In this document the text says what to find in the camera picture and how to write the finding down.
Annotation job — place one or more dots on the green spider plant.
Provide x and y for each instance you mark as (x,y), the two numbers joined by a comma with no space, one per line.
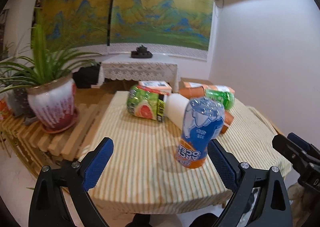
(44,65)

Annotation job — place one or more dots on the black bag on bench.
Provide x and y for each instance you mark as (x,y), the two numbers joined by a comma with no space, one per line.
(86,77)

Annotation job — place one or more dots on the front orange paper cup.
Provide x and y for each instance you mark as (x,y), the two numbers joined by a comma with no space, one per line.
(227,122)

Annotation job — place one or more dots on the dark speckled plant pot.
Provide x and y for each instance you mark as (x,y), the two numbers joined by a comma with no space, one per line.
(18,101)

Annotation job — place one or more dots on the white paper cup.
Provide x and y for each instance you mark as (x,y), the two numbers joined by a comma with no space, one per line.
(175,108)

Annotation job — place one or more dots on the white orange carton box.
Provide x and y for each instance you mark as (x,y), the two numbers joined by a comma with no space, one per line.
(157,85)

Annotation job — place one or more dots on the blue orange plastic bottle cup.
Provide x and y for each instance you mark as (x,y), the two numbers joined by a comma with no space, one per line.
(203,120)

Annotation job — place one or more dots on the green grapefruit drink cup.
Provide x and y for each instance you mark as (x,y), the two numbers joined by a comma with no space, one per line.
(147,103)

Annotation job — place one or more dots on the white lace tablecloth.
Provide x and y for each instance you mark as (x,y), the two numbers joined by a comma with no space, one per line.
(158,68)

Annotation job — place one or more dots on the wooden slatted plant stand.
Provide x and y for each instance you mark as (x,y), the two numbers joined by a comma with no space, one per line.
(36,148)

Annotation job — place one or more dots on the rear orange paper cup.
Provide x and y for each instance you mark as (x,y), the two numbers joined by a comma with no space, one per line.
(193,92)

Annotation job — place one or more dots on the striped tablecloth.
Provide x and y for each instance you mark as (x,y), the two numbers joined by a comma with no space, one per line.
(142,176)

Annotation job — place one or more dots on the orange paper cup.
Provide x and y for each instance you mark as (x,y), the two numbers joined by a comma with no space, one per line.
(193,92)
(227,122)

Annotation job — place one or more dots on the black teapot set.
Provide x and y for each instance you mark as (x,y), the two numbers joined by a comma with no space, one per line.
(141,52)

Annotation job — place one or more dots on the white red ceramic plant pot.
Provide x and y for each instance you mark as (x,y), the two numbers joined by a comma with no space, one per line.
(53,103)

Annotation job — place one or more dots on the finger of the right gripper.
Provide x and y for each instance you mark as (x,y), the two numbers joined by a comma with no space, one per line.
(293,153)
(309,148)

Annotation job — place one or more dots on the green tea bottle cup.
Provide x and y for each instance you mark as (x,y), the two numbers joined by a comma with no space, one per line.
(227,99)

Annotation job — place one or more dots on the green landscape mural painting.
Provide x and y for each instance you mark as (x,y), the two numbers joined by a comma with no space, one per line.
(185,23)

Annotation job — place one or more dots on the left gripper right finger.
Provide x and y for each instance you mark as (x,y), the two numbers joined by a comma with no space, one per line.
(272,207)

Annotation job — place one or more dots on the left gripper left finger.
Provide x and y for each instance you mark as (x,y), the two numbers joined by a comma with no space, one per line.
(48,206)

